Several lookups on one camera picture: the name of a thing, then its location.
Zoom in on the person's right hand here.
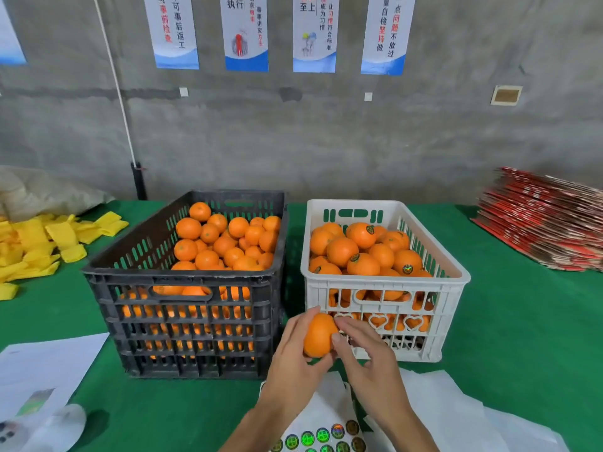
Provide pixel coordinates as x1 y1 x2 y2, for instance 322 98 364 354
332 315 416 429

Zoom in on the person's left hand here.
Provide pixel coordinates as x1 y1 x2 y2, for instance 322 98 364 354
256 308 337 424

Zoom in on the single orange fruit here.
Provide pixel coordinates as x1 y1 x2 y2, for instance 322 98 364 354
302 312 340 360

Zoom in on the black plastic crate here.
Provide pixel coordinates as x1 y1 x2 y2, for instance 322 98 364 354
83 190 288 380

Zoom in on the heap of labelled oranges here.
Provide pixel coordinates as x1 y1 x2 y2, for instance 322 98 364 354
308 221 439 335

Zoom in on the white plastic crate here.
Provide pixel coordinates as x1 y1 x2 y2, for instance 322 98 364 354
300 199 471 363

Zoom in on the pile of oranges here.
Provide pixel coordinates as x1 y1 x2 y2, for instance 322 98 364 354
121 201 282 358

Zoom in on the white backing sheet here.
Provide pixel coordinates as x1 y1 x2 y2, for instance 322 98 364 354
367 367 571 452

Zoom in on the green felt table cover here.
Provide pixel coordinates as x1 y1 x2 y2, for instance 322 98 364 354
0 200 603 452

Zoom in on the stack of red cardboard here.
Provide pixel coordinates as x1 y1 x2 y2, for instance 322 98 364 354
471 167 603 274

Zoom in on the white printed paper sheet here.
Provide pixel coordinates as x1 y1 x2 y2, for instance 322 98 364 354
0 332 111 415

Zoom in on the white handheld controller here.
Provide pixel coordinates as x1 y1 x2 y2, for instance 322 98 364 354
0 402 88 452

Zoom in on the pile of yellow bags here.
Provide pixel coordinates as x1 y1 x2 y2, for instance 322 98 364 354
0 210 130 301

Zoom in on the beige woven sack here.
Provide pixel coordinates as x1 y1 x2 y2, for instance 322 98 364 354
0 164 114 222

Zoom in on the white pole with black base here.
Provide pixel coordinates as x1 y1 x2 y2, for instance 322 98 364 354
91 0 149 200

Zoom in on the white notice with blue border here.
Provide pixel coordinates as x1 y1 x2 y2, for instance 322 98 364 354
0 0 26 67

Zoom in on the beige wall plate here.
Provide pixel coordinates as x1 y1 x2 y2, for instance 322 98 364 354
491 84 524 107

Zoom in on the blue white wall poster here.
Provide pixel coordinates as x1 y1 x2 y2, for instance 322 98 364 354
360 0 416 76
219 0 269 72
292 0 339 73
143 0 200 70

